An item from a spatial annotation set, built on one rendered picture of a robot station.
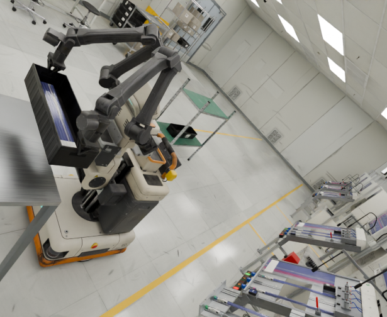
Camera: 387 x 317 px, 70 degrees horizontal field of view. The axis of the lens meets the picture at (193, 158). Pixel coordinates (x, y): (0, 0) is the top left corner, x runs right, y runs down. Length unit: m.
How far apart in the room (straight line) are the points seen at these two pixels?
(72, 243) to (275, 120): 9.62
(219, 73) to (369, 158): 6.34
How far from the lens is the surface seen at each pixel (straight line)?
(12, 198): 1.31
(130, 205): 1.85
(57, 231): 1.96
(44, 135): 1.33
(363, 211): 6.52
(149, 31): 1.43
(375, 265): 3.35
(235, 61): 11.85
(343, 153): 10.52
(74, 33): 1.53
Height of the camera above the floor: 1.78
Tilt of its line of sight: 22 degrees down
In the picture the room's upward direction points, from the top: 44 degrees clockwise
